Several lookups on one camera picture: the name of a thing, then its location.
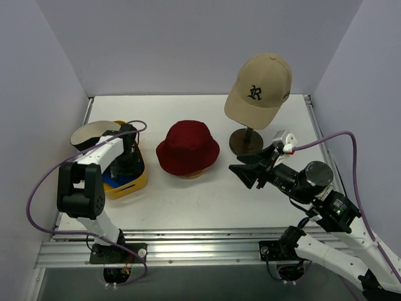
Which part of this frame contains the beige baseball cap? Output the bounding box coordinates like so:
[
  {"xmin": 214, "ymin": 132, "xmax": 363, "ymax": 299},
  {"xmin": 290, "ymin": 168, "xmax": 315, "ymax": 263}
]
[{"xmin": 224, "ymin": 53, "xmax": 293, "ymax": 130}]

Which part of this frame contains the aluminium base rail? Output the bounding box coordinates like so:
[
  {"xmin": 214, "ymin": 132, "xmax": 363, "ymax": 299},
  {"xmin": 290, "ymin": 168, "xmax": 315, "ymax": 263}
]
[{"xmin": 35, "ymin": 228, "xmax": 283, "ymax": 268}]

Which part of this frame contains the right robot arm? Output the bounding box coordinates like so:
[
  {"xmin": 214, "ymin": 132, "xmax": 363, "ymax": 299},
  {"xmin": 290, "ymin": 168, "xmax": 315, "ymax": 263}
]
[{"xmin": 229, "ymin": 145, "xmax": 400, "ymax": 300}]

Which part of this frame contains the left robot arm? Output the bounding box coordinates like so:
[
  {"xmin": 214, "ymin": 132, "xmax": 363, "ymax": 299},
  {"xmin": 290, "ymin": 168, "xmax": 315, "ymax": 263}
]
[{"xmin": 57, "ymin": 123, "xmax": 148, "ymax": 265}]

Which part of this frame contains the light wooden hat stand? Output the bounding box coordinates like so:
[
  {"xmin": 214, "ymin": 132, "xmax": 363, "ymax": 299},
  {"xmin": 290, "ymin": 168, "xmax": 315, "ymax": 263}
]
[{"xmin": 179, "ymin": 169, "xmax": 207, "ymax": 179}]

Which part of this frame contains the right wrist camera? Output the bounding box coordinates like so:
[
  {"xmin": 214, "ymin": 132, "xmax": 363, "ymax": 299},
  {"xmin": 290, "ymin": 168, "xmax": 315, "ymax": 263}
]
[{"xmin": 273, "ymin": 129, "xmax": 298, "ymax": 167}]

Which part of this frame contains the dark red hat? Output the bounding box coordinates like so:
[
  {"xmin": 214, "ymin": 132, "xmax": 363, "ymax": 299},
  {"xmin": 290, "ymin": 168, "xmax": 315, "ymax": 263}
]
[{"xmin": 156, "ymin": 120, "xmax": 220, "ymax": 176}]

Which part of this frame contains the yellow plastic basket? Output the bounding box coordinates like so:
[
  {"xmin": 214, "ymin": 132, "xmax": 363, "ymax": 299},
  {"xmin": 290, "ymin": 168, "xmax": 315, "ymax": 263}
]
[{"xmin": 103, "ymin": 134, "xmax": 148, "ymax": 199}]

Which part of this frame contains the cream mannequin head stand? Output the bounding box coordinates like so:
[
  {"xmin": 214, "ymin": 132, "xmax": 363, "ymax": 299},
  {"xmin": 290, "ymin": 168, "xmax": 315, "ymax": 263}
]
[{"xmin": 229, "ymin": 117, "xmax": 264, "ymax": 155}]

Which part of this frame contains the blue hat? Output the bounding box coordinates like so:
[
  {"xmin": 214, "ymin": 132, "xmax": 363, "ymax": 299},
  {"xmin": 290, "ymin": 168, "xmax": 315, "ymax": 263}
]
[{"xmin": 102, "ymin": 172, "xmax": 125, "ymax": 189}]

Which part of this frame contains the black hat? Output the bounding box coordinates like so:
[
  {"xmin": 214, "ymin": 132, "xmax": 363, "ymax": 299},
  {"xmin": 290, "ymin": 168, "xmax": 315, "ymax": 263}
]
[{"xmin": 70, "ymin": 120, "xmax": 120, "ymax": 151}]

